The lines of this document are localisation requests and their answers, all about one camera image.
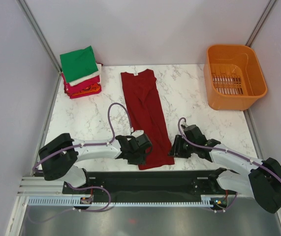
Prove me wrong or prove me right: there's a white slotted cable duct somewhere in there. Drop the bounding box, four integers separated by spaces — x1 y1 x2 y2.
28 196 227 207

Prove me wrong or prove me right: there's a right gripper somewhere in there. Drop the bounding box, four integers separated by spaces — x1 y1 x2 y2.
167 135 196 159

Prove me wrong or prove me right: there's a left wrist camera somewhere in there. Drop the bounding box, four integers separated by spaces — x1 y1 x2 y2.
130 127 144 138

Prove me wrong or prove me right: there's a dark red t shirt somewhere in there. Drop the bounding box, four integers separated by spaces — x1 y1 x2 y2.
121 69 175 170

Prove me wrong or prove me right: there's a right aluminium frame post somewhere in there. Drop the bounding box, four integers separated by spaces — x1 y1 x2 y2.
245 0 278 47

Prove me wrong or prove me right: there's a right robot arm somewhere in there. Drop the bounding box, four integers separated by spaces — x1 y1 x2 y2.
169 124 281 213

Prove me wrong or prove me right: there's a left aluminium frame post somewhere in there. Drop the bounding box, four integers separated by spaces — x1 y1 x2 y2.
17 0 63 73

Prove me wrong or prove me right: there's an aluminium rail profile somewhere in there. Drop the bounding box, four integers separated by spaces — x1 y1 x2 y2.
17 177 64 196

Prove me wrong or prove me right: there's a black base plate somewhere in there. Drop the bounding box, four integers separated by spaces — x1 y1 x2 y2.
62 170 235 202

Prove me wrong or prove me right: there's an orange print folded t shirt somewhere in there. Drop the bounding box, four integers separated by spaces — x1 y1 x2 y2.
77 83 101 96

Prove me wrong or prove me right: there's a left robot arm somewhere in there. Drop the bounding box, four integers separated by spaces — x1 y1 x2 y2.
39 130 153 193

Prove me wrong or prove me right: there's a white folded t shirt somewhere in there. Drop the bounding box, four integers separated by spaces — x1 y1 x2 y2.
69 63 103 86

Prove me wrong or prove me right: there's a green folded t shirt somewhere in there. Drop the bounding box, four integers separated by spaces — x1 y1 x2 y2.
60 46 98 83

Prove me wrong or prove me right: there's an orange plastic basket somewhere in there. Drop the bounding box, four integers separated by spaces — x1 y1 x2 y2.
203 44 268 111

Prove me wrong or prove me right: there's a pink red folded t shirt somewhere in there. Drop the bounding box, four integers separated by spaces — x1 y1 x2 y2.
61 73 101 99

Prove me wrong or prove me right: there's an aluminium frame post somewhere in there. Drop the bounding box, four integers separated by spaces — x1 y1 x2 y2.
17 0 63 73
245 0 278 47

